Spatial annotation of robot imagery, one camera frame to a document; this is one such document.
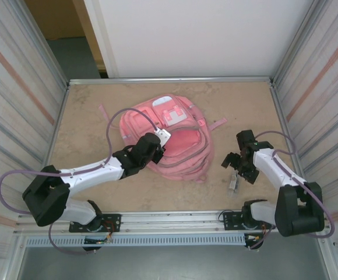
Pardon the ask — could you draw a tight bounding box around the pink student backpack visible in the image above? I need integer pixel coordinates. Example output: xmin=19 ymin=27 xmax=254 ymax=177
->
xmin=98 ymin=93 xmax=227 ymax=184

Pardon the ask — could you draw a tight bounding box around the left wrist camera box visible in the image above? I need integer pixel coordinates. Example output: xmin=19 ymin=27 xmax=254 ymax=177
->
xmin=153 ymin=128 xmax=172 ymax=147

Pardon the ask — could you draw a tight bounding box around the aluminium side rail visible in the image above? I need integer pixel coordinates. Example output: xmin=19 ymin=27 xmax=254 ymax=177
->
xmin=269 ymin=81 xmax=314 ymax=209

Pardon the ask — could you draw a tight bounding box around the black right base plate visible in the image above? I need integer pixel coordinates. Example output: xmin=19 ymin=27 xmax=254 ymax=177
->
xmin=223 ymin=212 xmax=274 ymax=231

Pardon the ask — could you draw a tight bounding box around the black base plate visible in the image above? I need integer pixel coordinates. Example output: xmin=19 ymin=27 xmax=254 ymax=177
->
xmin=69 ymin=213 xmax=122 ymax=233
xmin=223 ymin=212 xmax=274 ymax=231

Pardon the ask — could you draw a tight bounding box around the aluminium table edge rail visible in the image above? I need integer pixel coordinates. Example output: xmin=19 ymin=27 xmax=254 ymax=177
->
xmin=68 ymin=76 xmax=274 ymax=86

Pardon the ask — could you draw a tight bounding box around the aluminium mounting rail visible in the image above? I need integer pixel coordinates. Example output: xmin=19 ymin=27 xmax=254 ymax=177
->
xmin=13 ymin=208 xmax=332 ymax=236

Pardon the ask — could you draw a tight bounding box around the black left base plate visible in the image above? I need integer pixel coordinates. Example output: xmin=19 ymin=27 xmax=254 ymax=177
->
xmin=69 ymin=213 xmax=122 ymax=233

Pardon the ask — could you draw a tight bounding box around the grey slotted cable duct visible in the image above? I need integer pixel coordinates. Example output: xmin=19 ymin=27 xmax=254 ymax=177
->
xmin=24 ymin=235 xmax=247 ymax=247

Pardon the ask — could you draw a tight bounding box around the white door frame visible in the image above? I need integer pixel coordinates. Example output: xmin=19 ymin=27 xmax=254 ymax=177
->
xmin=83 ymin=0 xmax=120 ymax=79

